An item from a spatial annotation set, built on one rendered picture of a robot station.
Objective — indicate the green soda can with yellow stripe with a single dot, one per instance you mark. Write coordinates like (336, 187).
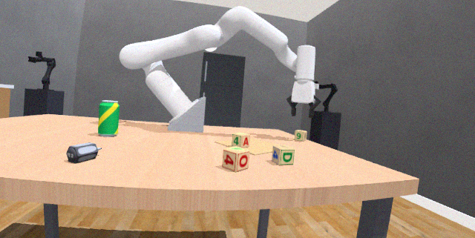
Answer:
(108, 118)

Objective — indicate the pale yellow square mat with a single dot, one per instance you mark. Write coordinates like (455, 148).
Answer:
(256, 147)

